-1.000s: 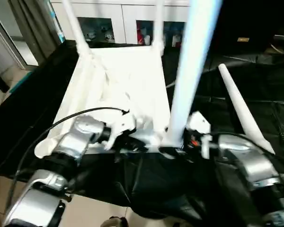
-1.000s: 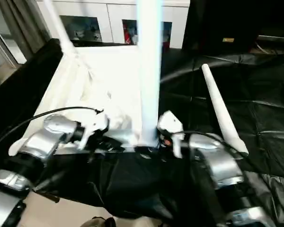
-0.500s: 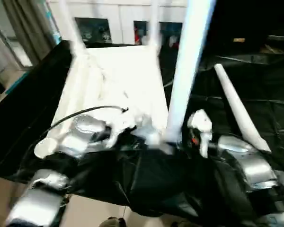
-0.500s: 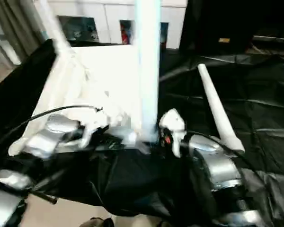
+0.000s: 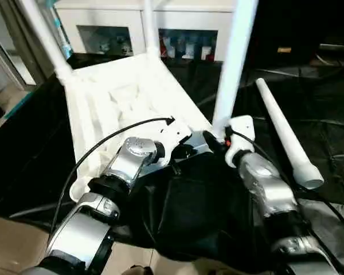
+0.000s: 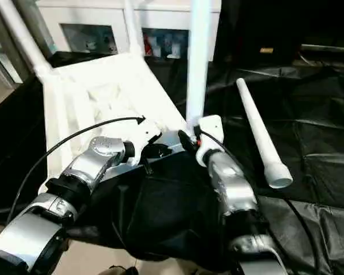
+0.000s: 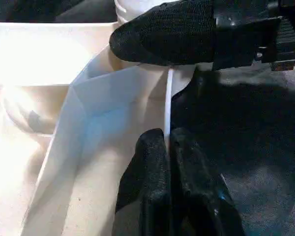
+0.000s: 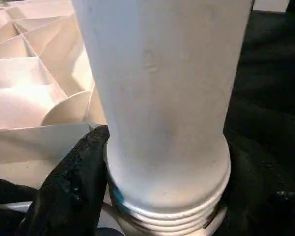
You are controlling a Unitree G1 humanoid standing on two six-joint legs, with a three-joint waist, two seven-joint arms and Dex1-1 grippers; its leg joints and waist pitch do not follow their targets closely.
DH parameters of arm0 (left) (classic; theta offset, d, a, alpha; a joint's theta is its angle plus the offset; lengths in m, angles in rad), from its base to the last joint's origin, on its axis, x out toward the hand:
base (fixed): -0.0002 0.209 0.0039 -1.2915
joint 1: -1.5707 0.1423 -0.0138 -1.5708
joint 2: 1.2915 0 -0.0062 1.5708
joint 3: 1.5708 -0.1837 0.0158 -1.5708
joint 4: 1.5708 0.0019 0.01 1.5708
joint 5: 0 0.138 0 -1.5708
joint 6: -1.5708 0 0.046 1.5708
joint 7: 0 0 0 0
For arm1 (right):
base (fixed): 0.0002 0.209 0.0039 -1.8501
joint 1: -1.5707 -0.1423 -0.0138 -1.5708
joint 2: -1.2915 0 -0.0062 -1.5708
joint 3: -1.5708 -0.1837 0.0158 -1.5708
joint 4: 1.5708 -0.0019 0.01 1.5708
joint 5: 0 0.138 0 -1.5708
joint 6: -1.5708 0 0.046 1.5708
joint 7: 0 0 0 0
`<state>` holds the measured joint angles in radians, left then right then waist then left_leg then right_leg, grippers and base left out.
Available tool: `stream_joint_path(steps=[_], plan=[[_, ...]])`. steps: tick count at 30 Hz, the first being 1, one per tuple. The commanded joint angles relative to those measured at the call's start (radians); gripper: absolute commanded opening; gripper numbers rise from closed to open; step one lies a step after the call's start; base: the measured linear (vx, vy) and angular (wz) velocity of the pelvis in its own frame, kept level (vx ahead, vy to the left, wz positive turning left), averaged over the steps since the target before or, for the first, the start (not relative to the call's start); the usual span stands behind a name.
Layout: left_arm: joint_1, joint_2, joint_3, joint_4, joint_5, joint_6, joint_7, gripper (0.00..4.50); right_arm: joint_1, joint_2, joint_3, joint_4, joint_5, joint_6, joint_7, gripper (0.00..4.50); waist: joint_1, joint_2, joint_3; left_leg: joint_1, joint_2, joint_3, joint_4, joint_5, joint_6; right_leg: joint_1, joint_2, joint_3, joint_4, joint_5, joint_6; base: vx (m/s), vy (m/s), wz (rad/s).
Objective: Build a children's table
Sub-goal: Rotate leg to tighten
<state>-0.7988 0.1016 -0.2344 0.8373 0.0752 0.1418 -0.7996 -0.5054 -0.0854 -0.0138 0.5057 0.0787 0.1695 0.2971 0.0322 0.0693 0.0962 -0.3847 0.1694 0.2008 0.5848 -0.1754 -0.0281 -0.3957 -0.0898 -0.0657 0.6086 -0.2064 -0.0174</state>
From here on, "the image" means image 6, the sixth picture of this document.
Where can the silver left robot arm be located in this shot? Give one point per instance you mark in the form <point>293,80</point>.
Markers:
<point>86,169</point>

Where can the black left robot foot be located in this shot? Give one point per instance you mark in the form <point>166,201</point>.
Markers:
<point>123,271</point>

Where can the white plastic table leg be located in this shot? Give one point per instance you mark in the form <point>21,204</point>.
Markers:
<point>198,57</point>
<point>133,26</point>
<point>261,129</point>
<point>23,37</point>

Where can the white display cabinet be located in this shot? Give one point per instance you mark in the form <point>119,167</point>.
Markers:
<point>103,17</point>

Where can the black cabinet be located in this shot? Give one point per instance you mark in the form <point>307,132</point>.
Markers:
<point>286,28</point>

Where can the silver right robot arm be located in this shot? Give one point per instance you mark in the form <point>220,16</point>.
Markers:
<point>232,189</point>

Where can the black table mat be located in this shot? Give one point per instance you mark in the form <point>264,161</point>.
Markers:
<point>309,143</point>

